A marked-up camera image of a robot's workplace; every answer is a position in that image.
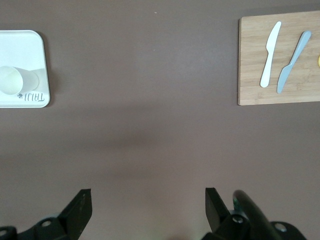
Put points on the white plastic knife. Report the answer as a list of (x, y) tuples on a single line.
[(271, 50)]

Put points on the yellow lemon slice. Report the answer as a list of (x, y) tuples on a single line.
[(319, 60)]

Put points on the grey plastic knife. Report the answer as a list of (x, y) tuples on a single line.
[(295, 60)]

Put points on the bamboo cutting board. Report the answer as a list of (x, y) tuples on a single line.
[(250, 62)]

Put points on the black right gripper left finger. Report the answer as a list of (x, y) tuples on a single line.
[(75, 215)]

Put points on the cream tray with bear print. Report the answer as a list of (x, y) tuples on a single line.
[(22, 50)]

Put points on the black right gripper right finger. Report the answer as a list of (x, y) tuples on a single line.
[(217, 215)]

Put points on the white plastic cup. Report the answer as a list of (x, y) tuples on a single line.
[(15, 80)]

